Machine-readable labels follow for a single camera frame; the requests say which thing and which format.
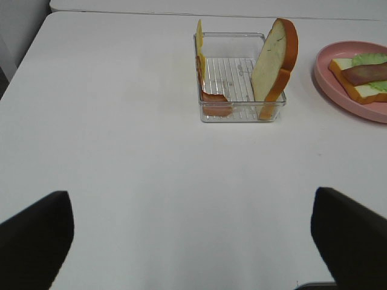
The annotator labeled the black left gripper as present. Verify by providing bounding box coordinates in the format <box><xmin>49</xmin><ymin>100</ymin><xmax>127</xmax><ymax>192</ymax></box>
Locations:
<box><xmin>294</xmin><ymin>187</ymin><xmax>386</xmax><ymax>290</ymax></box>

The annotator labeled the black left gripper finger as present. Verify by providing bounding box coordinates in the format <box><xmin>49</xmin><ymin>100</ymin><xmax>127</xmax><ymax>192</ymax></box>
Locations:
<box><xmin>1</xmin><ymin>191</ymin><xmax>74</xmax><ymax>289</ymax></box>

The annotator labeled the bread slice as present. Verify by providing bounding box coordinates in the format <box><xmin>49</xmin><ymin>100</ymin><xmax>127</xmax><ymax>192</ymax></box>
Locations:
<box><xmin>251</xmin><ymin>18</ymin><xmax>298</xmax><ymax>121</ymax></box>
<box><xmin>328</xmin><ymin>53</ymin><xmax>386</xmax><ymax>105</ymax></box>

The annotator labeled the red ham slice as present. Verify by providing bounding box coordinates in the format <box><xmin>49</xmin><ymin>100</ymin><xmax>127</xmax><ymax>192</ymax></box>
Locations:
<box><xmin>342</xmin><ymin>62</ymin><xmax>386</xmax><ymax>86</ymax></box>

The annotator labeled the green lettuce leaf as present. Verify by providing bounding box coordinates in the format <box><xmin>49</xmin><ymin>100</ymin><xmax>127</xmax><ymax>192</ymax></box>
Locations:
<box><xmin>351</xmin><ymin>53</ymin><xmax>386</xmax><ymax>91</ymax></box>

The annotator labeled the wavy bacon strip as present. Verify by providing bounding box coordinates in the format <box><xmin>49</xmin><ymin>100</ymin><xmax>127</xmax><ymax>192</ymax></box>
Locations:
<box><xmin>196</xmin><ymin>56</ymin><xmax>232</xmax><ymax>117</ymax></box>

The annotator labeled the pink round plate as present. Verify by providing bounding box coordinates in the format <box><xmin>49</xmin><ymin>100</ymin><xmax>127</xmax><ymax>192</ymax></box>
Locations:
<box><xmin>313</xmin><ymin>41</ymin><xmax>387</xmax><ymax>124</ymax></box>

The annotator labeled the left clear plastic container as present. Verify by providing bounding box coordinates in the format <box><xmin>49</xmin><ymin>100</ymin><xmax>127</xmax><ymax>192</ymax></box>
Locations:
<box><xmin>197</xmin><ymin>33</ymin><xmax>287</xmax><ymax>123</ymax></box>

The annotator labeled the yellow cheese slice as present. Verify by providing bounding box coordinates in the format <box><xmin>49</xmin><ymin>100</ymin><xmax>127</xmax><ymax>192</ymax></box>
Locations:
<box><xmin>195</xmin><ymin>19</ymin><xmax>206</xmax><ymax>84</ymax></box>

